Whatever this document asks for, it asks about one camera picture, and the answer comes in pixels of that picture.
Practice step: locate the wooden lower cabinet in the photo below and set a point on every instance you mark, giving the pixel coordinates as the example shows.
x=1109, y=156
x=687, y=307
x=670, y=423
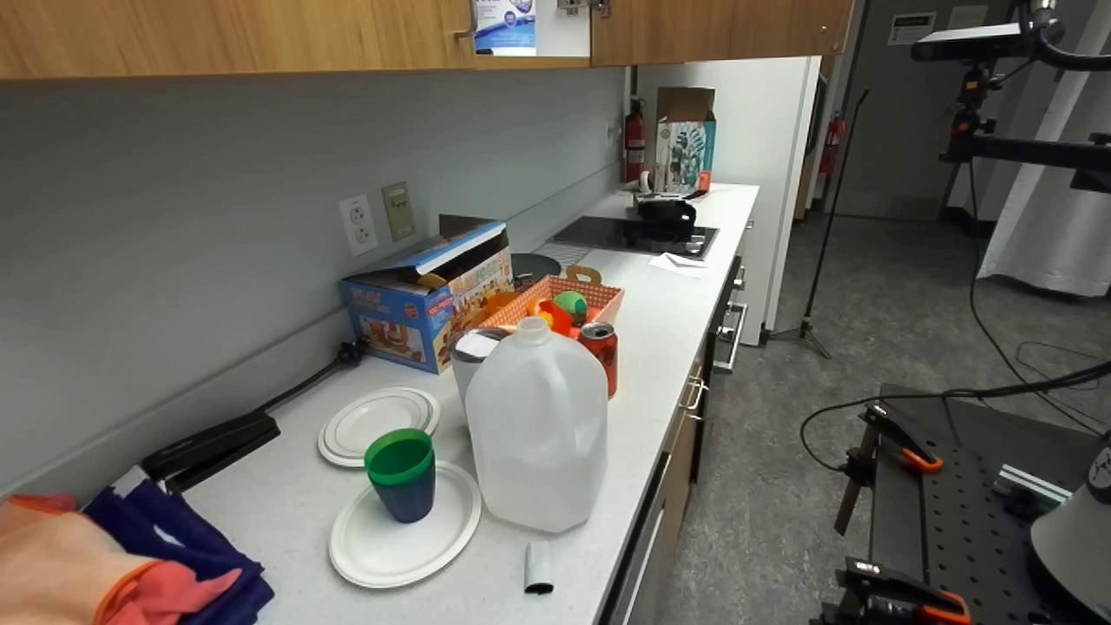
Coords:
x=684, y=463

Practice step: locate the red fire extinguisher by door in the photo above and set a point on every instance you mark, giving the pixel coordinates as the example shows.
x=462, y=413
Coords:
x=834, y=150

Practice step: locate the closed wooden cabinet door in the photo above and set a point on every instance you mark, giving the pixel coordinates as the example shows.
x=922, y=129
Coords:
x=229, y=35

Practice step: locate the red orange toy fruit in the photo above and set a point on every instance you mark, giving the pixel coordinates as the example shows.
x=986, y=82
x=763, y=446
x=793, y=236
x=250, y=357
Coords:
x=553, y=318

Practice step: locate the green toy ball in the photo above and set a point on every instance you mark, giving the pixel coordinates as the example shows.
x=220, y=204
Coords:
x=572, y=307

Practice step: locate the yellow tape roll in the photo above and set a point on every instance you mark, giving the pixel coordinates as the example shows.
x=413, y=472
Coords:
x=575, y=275

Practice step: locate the orange checkered cardboard tray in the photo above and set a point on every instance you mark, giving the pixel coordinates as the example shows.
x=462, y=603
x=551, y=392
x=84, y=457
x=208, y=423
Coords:
x=601, y=302

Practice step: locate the dark grey plate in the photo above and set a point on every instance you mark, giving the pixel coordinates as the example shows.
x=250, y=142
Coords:
x=536, y=269

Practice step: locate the red soda can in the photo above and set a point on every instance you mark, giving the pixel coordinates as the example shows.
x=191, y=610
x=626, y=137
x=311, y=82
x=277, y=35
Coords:
x=601, y=357

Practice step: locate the black induction cooktop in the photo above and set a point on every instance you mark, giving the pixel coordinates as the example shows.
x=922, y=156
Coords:
x=610, y=233

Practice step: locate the translucent plastic gallon jug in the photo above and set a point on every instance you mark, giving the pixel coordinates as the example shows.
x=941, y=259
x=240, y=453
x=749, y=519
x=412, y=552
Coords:
x=540, y=437

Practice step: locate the white paper scrap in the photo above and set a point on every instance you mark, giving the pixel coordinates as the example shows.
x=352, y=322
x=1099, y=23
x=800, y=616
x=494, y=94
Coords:
x=678, y=262

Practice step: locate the black pot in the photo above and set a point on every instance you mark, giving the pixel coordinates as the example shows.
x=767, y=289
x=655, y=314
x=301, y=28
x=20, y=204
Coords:
x=663, y=217

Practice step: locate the blue toy food box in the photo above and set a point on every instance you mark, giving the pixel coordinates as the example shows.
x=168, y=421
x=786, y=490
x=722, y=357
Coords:
x=402, y=318

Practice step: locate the black oven front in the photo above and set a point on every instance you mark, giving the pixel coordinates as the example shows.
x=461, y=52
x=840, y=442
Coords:
x=730, y=318

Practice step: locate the red fire extinguisher by counter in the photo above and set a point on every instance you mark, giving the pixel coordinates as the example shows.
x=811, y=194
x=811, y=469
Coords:
x=632, y=141

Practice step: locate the teal printed carton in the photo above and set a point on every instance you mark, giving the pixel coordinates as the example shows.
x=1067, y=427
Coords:
x=687, y=153

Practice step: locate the small white plate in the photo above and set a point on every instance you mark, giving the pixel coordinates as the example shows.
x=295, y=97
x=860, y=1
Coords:
x=376, y=421

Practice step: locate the green plastic cup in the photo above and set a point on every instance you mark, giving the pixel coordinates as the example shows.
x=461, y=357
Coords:
x=402, y=457

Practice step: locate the black power plug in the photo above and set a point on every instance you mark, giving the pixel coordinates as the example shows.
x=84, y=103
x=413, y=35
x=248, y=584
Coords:
x=348, y=356

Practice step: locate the dark blue plastic cup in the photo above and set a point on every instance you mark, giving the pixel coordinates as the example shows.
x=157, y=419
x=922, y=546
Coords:
x=404, y=505

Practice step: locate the black dishwasher front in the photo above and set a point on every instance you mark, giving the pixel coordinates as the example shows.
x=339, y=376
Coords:
x=645, y=556

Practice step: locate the white tall refrigerator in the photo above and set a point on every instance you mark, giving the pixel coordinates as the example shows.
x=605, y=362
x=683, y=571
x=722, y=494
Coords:
x=757, y=150

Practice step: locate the large white plate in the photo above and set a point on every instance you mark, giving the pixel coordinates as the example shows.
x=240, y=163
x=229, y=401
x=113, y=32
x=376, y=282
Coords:
x=385, y=548

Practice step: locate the white blue package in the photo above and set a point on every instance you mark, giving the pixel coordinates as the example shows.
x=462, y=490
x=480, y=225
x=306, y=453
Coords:
x=503, y=23

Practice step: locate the thin black light stand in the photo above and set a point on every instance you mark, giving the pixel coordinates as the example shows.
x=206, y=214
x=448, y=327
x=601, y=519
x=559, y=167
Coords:
x=834, y=214

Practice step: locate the black stapler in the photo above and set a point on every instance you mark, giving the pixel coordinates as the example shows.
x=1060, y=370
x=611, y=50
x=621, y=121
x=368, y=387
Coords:
x=214, y=446

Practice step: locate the orange black bar clamp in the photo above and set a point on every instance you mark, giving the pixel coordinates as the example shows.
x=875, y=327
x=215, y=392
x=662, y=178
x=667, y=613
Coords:
x=890, y=603
x=913, y=457

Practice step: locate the dark blue cloth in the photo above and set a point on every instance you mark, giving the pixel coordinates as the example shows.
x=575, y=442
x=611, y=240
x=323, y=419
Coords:
x=176, y=525

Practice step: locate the black perforated robot table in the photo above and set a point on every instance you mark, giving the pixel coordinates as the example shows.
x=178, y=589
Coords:
x=959, y=522

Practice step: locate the black tripod with boom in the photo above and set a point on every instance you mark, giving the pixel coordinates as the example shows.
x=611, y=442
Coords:
x=1017, y=148

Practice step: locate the white curtain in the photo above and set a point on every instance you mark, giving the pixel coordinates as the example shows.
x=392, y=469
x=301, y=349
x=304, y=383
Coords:
x=1052, y=231

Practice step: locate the aluminium extrusion bar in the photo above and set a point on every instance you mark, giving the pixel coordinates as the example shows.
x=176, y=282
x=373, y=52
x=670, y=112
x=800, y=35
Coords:
x=1032, y=483

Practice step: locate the orange cloth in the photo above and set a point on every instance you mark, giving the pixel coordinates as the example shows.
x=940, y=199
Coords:
x=58, y=566

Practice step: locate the beige light switch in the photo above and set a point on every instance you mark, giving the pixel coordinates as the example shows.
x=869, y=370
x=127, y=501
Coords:
x=397, y=208

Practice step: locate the white wall outlet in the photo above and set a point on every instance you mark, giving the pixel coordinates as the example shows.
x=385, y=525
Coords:
x=359, y=223

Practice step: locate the black stereo camera on tripod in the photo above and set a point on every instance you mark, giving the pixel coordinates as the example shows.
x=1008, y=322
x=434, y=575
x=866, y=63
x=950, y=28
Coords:
x=985, y=39

